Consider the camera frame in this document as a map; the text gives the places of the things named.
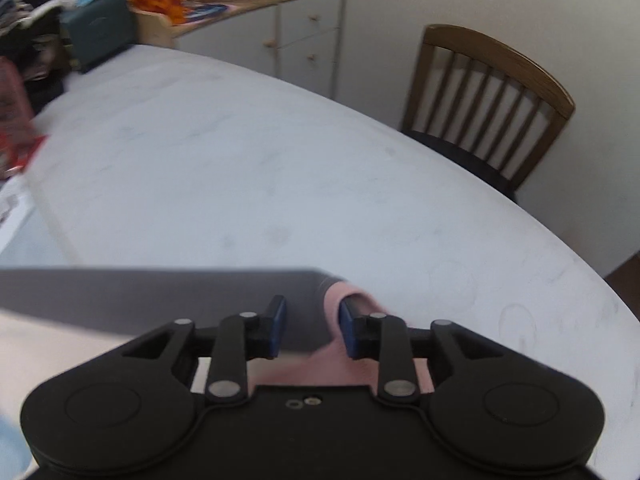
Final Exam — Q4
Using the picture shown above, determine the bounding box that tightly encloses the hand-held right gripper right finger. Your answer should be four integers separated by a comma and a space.
338, 298, 505, 404

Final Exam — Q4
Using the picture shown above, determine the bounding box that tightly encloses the red printed package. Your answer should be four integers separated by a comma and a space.
0, 56, 49, 181

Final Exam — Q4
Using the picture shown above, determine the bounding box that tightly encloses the grey and pink garment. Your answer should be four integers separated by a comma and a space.
0, 267, 435, 395

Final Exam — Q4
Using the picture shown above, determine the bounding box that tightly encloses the teal box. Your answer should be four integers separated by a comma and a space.
60, 0, 138, 75

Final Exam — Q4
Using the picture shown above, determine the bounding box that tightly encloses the white wooden cabinet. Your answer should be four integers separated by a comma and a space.
134, 0, 347, 102

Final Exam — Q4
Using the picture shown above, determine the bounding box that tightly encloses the wooden chair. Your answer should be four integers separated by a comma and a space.
400, 24, 577, 204

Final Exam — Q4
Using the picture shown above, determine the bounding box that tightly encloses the pile of dark clutter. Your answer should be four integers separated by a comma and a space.
0, 0, 76, 116

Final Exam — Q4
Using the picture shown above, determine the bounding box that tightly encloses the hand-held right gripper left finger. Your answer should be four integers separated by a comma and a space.
122, 295, 288, 405

